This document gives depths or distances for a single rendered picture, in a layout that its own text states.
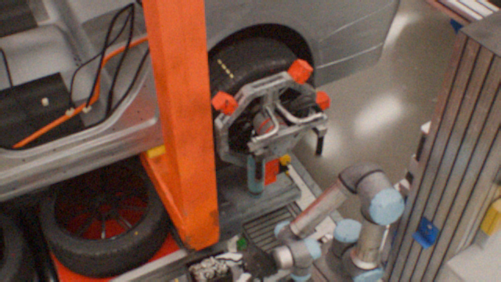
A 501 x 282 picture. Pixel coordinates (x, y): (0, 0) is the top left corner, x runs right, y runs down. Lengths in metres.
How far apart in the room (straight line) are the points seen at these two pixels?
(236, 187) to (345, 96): 1.31
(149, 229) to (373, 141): 1.80
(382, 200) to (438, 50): 3.19
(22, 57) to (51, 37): 0.20
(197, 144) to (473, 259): 1.10
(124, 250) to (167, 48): 1.32
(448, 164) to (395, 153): 2.18
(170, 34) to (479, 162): 1.04
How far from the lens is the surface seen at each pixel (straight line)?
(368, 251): 2.25
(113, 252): 3.05
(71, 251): 3.11
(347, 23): 3.23
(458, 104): 1.84
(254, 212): 3.55
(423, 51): 5.03
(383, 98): 4.53
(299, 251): 2.09
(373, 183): 2.03
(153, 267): 3.10
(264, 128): 2.95
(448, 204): 2.09
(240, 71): 2.85
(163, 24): 1.98
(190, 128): 2.32
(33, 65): 3.55
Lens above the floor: 3.00
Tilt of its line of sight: 47 degrees down
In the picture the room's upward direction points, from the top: straight up
